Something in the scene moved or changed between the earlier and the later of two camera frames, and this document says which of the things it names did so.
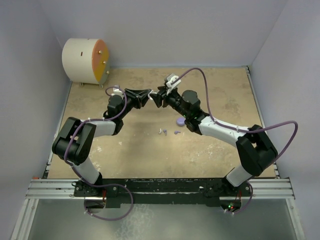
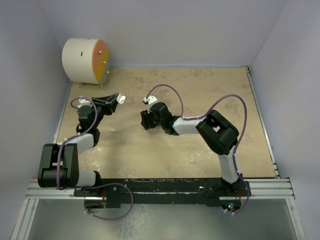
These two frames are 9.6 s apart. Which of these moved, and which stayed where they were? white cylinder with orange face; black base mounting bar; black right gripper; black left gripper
Moved: black right gripper; black left gripper
Stayed: white cylinder with orange face; black base mounting bar
